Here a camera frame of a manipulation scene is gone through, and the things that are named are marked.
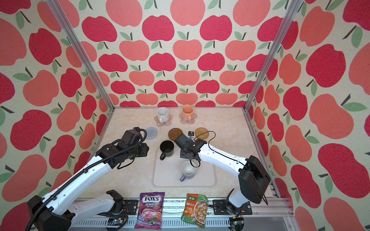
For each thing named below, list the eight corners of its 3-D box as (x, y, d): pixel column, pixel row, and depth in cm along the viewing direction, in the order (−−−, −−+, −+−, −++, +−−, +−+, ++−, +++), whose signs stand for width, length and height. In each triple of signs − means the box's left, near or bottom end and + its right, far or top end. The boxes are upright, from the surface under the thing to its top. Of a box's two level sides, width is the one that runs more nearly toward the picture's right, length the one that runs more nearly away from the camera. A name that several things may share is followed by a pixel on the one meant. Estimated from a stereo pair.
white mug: (161, 124, 110) (160, 118, 104) (156, 115, 116) (155, 108, 110) (171, 121, 112) (171, 114, 106) (166, 112, 118) (165, 105, 113)
